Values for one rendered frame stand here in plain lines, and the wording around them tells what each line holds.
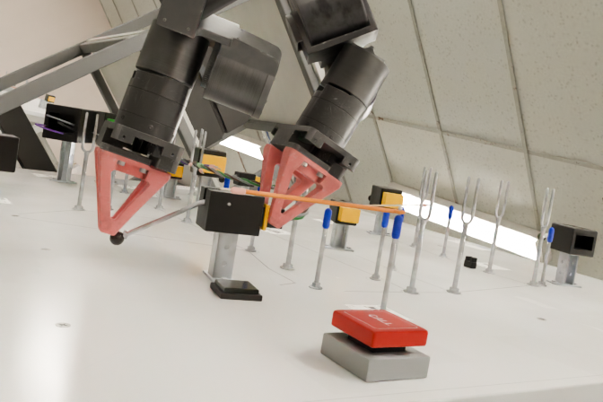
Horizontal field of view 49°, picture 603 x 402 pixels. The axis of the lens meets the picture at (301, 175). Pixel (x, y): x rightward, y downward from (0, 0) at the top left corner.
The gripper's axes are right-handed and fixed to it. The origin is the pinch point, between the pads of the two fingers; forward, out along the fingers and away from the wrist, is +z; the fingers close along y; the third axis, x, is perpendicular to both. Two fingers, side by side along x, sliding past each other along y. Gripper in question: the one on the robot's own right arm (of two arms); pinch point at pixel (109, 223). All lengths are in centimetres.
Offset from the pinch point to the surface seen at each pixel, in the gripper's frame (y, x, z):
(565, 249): 11, -65, -15
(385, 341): -26.0, -15.9, -1.4
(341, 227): 25.6, -36.5, -6.6
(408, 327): -25.0, -18.0, -2.6
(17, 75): 146, 16, -14
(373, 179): 362, -222, -40
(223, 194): -1.9, -9.0, -6.3
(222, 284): -6.1, -10.6, 1.3
